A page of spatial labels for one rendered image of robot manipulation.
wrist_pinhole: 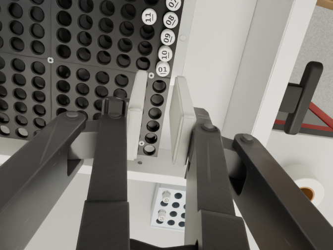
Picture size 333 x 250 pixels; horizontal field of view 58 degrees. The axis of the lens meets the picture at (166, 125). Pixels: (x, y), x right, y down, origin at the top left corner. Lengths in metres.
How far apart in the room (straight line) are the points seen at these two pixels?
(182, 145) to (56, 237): 0.50
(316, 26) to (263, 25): 1.01
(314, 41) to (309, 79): 1.03
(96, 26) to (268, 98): 0.16
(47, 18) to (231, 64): 0.20
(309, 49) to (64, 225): 1.08
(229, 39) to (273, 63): 0.09
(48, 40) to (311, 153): 0.42
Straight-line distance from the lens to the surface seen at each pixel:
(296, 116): 0.31
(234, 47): 0.35
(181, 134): 0.15
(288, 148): 0.52
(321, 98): 1.43
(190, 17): 0.33
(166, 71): 0.27
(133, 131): 0.15
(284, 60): 0.27
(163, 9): 0.27
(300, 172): 0.52
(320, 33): 1.33
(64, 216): 0.59
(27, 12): 0.30
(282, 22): 0.28
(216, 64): 0.35
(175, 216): 0.52
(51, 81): 0.30
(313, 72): 0.30
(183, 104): 0.16
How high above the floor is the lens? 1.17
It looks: 64 degrees down
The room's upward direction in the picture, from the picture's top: 178 degrees clockwise
